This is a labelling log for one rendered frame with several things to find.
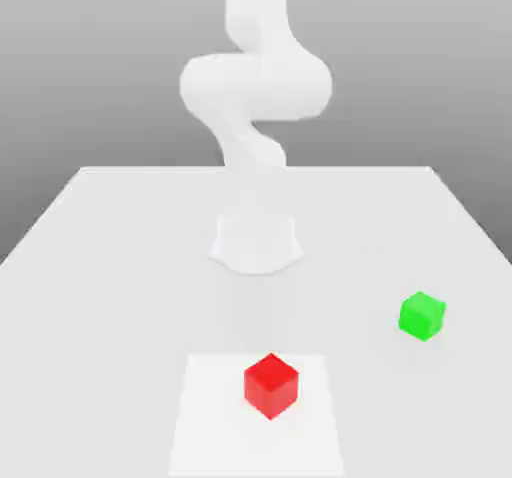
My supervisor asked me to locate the small red cube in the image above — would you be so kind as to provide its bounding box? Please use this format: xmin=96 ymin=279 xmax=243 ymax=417
xmin=243 ymin=351 xmax=300 ymax=422

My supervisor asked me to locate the small green cube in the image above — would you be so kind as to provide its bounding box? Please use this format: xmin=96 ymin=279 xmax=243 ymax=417
xmin=397 ymin=290 xmax=448 ymax=343

